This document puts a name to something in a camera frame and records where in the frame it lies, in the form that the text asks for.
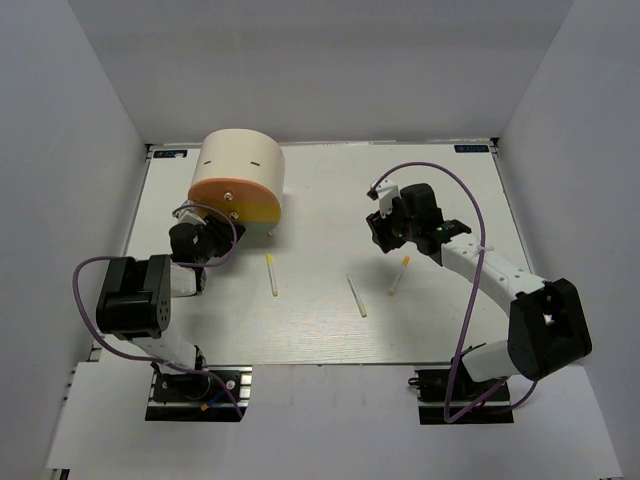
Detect blue logo sticker right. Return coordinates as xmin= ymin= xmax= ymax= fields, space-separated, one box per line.
xmin=454 ymin=144 xmax=490 ymax=153

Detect blue logo sticker left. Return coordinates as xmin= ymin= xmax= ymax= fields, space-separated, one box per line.
xmin=153 ymin=149 xmax=188 ymax=159

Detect white pen orange-yellow cap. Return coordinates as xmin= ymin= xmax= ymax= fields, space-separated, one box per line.
xmin=388 ymin=256 xmax=410 ymax=296

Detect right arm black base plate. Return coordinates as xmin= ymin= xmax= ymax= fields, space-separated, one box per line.
xmin=408 ymin=363 xmax=515 ymax=426

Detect white pen pale yellow ends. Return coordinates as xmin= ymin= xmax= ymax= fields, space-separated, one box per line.
xmin=346 ymin=274 xmax=367 ymax=318

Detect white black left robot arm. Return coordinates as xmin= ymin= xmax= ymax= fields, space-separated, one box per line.
xmin=96 ymin=215 xmax=245 ymax=399

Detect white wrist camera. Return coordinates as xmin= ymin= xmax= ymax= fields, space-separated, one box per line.
xmin=367 ymin=179 xmax=400 ymax=218
xmin=172 ymin=204 xmax=205 ymax=225

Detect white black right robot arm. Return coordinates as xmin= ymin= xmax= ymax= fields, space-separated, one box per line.
xmin=366 ymin=180 xmax=593 ymax=399

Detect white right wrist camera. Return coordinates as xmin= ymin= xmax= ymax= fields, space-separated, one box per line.
xmin=367 ymin=179 xmax=400 ymax=218

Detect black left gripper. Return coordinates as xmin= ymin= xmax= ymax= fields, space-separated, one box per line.
xmin=195 ymin=213 xmax=246 ymax=266

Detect white pen bright yellow cap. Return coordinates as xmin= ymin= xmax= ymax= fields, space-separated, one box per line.
xmin=266 ymin=253 xmax=279 ymax=297

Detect orange organizer drawer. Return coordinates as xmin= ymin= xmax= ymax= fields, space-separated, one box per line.
xmin=187 ymin=178 xmax=280 ymax=205

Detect blue logo sticker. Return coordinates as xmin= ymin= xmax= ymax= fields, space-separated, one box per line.
xmin=153 ymin=149 xmax=188 ymax=159
xmin=454 ymin=144 xmax=490 ymax=153

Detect cream round drawer organizer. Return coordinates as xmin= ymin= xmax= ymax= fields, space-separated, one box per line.
xmin=192 ymin=129 xmax=287 ymax=239

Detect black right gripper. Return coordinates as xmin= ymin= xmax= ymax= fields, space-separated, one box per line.
xmin=368 ymin=194 xmax=421 ymax=253

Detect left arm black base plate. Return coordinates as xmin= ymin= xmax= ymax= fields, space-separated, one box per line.
xmin=145 ymin=366 xmax=253 ymax=423

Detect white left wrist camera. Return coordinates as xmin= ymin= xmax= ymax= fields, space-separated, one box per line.
xmin=172 ymin=204 xmax=205 ymax=225

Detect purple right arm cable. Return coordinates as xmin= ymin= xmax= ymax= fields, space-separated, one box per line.
xmin=372 ymin=161 xmax=541 ymax=425

